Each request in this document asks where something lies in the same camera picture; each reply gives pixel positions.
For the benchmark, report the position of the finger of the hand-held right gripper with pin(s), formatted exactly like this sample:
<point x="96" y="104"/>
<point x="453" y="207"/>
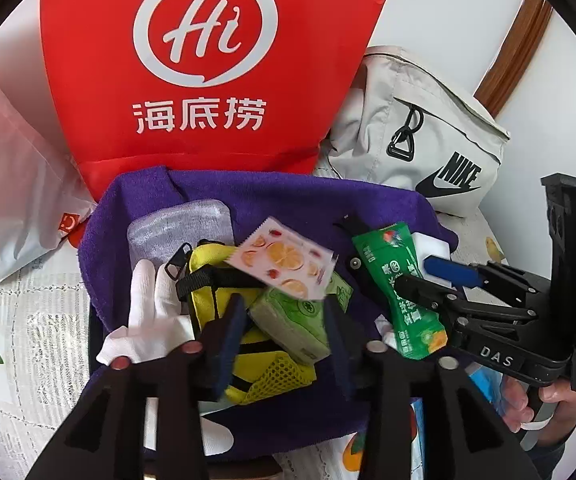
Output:
<point x="450" y="266"/>
<point x="428" y="297"/>

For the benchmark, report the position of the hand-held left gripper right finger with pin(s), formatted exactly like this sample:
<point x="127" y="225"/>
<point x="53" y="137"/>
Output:
<point x="338" y="340"/>

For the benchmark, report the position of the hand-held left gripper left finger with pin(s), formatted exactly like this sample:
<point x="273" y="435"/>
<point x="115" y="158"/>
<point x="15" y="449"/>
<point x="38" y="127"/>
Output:
<point x="225" y="345"/>

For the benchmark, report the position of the white paper tissue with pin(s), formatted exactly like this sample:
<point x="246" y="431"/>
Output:
<point x="435" y="247"/>

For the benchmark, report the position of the green tissue packet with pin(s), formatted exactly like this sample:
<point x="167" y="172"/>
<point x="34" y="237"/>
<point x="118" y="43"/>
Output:
<point x="293" y="325"/>

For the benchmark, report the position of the green sachet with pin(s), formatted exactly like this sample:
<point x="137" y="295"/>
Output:
<point x="398" y="255"/>

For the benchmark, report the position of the fruit print sachet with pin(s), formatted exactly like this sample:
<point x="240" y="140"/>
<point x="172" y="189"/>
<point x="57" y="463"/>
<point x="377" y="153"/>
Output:
<point x="283" y="255"/>

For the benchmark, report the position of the clear zip bag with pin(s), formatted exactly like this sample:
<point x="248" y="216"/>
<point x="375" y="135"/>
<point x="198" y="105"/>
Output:
<point x="177" y="230"/>

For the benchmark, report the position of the purple towel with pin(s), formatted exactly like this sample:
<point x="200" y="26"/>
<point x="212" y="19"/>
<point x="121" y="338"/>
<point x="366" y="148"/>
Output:
<point x="293" y="195"/>

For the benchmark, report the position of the person's right hand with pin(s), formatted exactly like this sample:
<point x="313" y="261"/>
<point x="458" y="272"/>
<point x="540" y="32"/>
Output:
<point x="515" y="402"/>

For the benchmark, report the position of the blue tissue pack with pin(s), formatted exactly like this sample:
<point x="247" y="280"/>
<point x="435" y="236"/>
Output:
<point x="488" y="390"/>

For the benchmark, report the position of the beige waist bag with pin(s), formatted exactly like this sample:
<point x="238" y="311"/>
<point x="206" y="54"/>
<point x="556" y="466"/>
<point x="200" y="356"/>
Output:
<point x="393" y="110"/>

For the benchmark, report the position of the mango print tablecloth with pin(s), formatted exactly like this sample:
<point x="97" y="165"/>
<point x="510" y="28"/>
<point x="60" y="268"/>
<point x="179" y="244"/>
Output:
<point x="17" y="360"/>

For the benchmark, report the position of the white plastic shopping bag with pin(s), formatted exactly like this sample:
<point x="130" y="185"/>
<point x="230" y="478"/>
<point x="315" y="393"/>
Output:
<point x="12" y="185"/>

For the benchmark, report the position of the red paper bag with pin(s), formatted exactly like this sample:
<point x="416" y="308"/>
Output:
<point x="117" y="85"/>

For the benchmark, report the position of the brown wooden door frame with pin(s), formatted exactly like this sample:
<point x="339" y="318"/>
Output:
<point x="518" y="45"/>

